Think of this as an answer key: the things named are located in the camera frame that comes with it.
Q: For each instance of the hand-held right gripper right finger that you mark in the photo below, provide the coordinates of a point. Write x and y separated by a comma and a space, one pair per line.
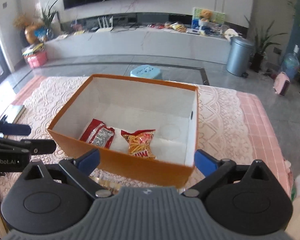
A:
205, 162

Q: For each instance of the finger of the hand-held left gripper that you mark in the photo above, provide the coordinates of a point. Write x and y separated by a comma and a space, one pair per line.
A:
37, 147
12, 128

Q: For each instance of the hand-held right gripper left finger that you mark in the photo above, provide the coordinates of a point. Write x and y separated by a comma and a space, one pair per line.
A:
90, 158

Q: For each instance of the orange cardboard box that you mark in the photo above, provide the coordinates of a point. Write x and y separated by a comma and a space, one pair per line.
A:
140, 165

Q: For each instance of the clear packet of white balls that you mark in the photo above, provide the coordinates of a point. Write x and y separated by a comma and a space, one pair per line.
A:
107, 182

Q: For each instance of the white lace tablecloth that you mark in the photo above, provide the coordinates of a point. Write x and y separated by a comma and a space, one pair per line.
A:
215, 120

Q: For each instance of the yellow and red snack packet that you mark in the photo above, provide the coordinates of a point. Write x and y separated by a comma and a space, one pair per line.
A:
138, 143

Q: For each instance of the pink plastic basket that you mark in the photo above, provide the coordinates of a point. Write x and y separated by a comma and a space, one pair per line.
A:
36, 59

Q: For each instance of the golden vase with dried flowers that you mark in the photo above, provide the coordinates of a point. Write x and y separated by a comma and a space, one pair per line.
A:
32, 33

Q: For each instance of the teal plastic stool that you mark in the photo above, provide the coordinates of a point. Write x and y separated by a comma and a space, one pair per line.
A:
146, 71

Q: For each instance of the pink bag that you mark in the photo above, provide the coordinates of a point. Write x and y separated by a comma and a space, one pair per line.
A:
282, 83

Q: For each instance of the grey metal trash can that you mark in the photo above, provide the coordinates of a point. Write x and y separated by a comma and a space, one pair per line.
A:
238, 55

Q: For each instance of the long-leaf potted plant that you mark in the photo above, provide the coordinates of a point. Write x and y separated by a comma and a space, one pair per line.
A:
48, 17

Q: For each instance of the white stone television cabinet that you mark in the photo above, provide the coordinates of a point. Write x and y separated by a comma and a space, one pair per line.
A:
140, 45

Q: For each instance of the blue water bottle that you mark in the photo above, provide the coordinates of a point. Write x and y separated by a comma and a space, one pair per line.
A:
290, 66

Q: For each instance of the white router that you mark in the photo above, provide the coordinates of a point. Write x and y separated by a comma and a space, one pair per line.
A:
104, 28

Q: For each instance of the tall potted plant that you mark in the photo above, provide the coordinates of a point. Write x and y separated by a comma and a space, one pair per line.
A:
261, 42

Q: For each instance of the pile of snack packets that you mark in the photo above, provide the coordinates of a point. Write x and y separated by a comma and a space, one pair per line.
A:
171, 26

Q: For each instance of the green picture board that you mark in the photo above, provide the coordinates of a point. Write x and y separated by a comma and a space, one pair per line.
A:
218, 17

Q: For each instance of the wall socket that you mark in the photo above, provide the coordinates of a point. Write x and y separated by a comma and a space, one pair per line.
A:
277, 50

